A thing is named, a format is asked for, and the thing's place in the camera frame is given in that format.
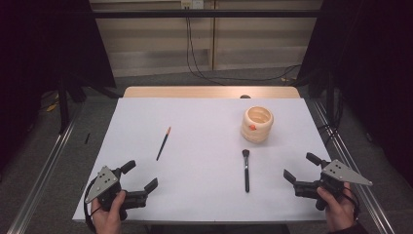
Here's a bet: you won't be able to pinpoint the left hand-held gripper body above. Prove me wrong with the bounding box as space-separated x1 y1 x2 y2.
85 165 149 221

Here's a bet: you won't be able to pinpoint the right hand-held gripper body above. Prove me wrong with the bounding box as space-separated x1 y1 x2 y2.
293 158 374 211

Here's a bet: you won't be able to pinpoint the thin orange-tipped brush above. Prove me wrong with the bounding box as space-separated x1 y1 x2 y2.
156 126 172 162

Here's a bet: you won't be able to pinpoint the cream ribbed cup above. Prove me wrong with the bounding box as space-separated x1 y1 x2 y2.
240 105 275 144

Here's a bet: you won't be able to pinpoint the person's left hand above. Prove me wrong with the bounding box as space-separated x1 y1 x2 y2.
91 189 128 234

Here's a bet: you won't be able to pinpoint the person's right hand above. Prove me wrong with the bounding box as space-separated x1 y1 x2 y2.
316 181 357 234

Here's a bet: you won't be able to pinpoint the black makeup brush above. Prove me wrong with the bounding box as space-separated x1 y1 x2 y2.
242 148 251 194

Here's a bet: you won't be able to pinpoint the white table sheet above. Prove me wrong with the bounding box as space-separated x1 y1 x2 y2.
71 97 356 224

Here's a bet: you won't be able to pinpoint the wooden table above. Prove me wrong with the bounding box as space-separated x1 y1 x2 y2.
123 85 301 99

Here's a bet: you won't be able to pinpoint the dark curtain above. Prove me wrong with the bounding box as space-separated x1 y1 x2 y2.
0 0 117 174
296 0 413 178

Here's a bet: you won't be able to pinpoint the black horizontal bar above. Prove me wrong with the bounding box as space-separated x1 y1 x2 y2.
92 9 321 20

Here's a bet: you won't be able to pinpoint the metal floor rail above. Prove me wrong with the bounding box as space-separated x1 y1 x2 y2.
7 106 83 234
312 99 396 234

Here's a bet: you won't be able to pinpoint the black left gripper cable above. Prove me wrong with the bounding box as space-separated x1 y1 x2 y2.
83 176 98 234

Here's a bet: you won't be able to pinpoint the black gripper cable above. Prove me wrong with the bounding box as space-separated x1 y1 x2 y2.
340 186 361 222
83 176 98 234

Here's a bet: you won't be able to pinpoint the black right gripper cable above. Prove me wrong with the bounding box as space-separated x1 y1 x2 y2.
340 186 361 222

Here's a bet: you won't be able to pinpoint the black hanging cables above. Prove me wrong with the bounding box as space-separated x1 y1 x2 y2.
185 17 303 83

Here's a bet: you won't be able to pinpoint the white wall outlet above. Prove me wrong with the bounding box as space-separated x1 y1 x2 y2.
180 0 206 10

